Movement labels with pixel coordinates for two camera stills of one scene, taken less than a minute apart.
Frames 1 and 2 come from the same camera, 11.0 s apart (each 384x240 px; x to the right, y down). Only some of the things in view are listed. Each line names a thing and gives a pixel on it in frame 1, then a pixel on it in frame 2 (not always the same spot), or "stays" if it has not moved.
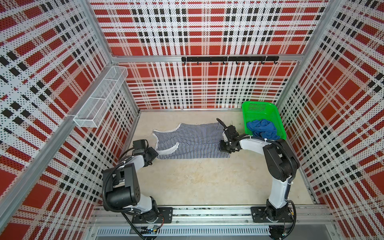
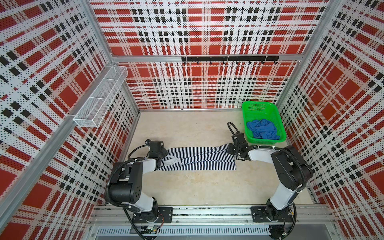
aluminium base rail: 309,221 stays
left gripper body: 151,153 → 163,153
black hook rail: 236,59 stays
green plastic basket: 255,111 stays
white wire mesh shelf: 92,114 stays
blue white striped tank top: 191,140 → 199,158
